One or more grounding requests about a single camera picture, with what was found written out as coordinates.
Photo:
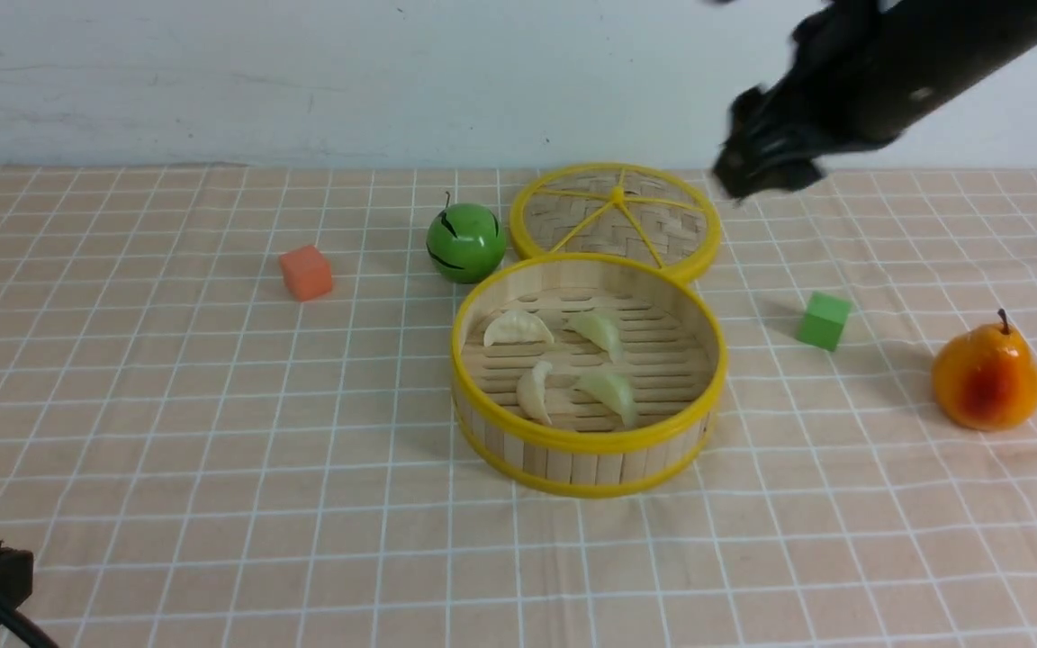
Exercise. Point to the bamboo steamer tray yellow rims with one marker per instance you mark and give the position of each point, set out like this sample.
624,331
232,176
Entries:
674,354

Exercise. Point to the orange yellow pear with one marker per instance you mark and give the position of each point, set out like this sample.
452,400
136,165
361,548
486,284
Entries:
986,378

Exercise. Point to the white dumpling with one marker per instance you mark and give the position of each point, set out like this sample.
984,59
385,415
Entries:
516,328
530,393

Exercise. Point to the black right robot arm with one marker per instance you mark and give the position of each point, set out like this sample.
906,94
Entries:
950,46

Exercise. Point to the pale green dumpling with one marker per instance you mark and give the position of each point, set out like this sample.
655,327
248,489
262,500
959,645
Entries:
613,391
599,327

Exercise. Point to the green apple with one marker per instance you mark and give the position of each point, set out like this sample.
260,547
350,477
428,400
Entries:
466,242

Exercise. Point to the orange cube block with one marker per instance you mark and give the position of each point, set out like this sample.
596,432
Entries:
307,273

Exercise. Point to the checkered beige tablecloth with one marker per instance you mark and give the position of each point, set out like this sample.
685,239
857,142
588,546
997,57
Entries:
199,460

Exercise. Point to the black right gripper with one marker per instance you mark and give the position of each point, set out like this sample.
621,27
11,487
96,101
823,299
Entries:
833,100

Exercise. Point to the green cube block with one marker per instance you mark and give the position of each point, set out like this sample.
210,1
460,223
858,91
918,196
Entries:
823,321

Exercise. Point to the bamboo steamer lid yellow rim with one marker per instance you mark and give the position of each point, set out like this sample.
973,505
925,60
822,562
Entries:
616,209

